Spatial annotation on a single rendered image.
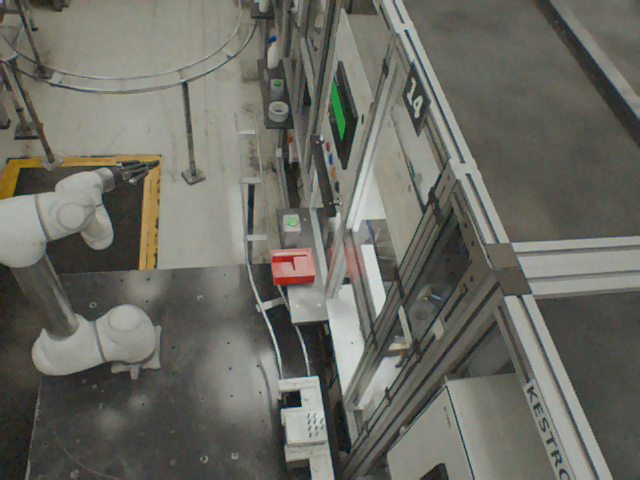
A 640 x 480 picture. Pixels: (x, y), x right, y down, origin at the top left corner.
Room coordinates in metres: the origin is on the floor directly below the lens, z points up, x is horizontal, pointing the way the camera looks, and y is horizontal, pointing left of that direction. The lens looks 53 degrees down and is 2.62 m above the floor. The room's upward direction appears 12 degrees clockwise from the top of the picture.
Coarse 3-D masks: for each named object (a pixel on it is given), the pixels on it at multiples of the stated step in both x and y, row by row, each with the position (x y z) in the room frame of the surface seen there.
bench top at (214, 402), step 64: (192, 320) 0.93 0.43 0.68; (256, 320) 0.99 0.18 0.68; (64, 384) 0.58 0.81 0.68; (128, 384) 0.62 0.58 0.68; (192, 384) 0.67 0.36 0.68; (256, 384) 0.73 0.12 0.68; (320, 384) 0.78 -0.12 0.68; (64, 448) 0.36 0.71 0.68; (128, 448) 0.41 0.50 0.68; (192, 448) 0.45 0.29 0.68; (256, 448) 0.50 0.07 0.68
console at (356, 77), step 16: (352, 16) 1.42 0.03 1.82; (352, 32) 1.34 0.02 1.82; (336, 48) 1.41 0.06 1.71; (352, 48) 1.26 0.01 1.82; (336, 64) 1.38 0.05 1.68; (352, 64) 1.23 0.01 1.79; (368, 64) 1.20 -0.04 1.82; (352, 80) 1.20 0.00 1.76; (368, 80) 1.13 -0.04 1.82; (352, 96) 1.18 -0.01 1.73; (368, 96) 1.06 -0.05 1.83; (352, 112) 1.11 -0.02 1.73; (368, 112) 1.04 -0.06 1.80; (352, 128) 1.09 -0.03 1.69; (368, 128) 1.04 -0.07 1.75; (352, 144) 1.09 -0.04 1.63; (336, 160) 1.20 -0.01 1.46; (352, 160) 1.06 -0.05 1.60; (336, 176) 1.16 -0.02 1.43; (352, 176) 1.04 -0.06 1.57; (336, 192) 1.13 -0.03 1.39
